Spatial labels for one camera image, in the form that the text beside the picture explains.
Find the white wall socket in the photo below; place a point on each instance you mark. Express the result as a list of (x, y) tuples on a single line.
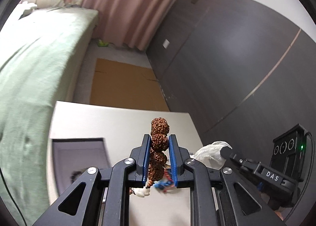
[(166, 44)]

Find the black jewelry box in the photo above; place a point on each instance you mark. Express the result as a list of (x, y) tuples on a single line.
[(81, 152)]

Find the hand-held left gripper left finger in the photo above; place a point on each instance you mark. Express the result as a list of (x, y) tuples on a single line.
[(146, 159)]

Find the white plastic bag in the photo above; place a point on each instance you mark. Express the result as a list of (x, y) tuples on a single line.
[(209, 152)]

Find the wide pink curtain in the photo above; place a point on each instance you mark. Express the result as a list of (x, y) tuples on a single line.
[(133, 6)]

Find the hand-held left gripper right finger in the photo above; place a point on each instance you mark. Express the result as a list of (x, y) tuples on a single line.
[(174, 159)]

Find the white bedside table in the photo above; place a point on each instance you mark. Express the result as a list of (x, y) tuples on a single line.
[(111, 122)]

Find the bed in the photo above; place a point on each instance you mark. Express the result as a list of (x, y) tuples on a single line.
[(81, 50)]

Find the blue beaded jewelry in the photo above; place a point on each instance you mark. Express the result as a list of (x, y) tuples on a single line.
[(161, 185)]

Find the white bead pendant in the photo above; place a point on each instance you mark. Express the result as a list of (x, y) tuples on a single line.
[(143, 192)]

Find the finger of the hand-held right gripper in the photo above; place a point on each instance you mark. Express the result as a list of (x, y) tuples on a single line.
[(237, 159)]

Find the green blanket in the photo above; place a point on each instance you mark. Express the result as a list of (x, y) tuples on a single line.
[(32, 73)]

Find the brown cardboard sheet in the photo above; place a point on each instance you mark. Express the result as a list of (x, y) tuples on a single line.
[(123, 85)]

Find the small green item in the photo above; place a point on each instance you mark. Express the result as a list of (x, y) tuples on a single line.
[(103, 43)]

